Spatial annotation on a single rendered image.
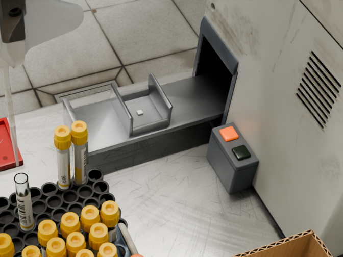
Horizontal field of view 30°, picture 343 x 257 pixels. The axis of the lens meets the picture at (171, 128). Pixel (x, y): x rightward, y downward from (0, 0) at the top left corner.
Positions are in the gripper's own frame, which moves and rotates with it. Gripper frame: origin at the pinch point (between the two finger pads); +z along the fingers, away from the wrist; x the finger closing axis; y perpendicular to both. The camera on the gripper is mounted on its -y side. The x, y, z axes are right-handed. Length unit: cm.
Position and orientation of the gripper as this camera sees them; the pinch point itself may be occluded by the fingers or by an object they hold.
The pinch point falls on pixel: (3, 51)
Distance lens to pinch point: 48.0
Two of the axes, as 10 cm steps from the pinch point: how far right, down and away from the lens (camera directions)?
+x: -4.0, -7.2, 5.6
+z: -1.0, 6.5, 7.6
